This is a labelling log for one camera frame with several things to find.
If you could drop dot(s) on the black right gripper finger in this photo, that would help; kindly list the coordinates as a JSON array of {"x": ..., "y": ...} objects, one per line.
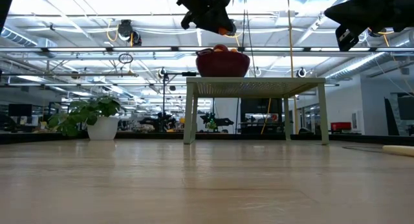
[
  {"x": 347, "y": 31},
  {"x": 352, "y": 8}
]

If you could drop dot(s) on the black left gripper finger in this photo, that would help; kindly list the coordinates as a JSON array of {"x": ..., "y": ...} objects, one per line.
[
  {"x": 223, "y": 18},
  {"x": 200, "y": 23}
]

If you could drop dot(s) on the dark red toy pomegranate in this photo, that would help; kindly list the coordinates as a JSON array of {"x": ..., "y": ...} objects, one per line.
[{"x": 221, "y": 46}]

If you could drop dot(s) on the purple plastic colander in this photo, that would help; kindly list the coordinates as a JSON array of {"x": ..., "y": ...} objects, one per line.
[{"x": 223, "y": 65}]

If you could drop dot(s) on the small black ceiling reel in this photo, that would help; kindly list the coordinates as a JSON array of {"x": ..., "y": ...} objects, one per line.
[
  {"x": 301, "y": 72},
  {"x": 162, "y": 73}
]

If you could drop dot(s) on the pale green perforated metal shelf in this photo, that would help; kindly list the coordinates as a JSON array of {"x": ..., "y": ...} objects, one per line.
[{"x": 252, "y": 86}]

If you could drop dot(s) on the dark cabinet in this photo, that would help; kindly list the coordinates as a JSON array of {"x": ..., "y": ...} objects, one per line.
[{"x": 255, "y": 107}]

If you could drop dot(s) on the red box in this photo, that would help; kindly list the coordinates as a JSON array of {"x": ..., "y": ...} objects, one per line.
[{"x": 341, "y": 126}]

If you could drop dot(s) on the black robot with green light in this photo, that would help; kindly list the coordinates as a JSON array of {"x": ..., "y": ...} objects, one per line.
[{"x": 220, "y": 122}]

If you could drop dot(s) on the green plant in white pot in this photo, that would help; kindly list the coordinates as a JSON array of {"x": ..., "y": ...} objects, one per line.
[{"x": 102, "y": 128}]

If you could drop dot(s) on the black monitor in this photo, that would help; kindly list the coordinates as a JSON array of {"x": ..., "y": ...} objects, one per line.
[{"x": 20, "y": 110}]

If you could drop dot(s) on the black metal table frame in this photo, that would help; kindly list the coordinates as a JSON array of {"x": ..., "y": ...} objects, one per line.
[{"x": 32, "y": 138}]

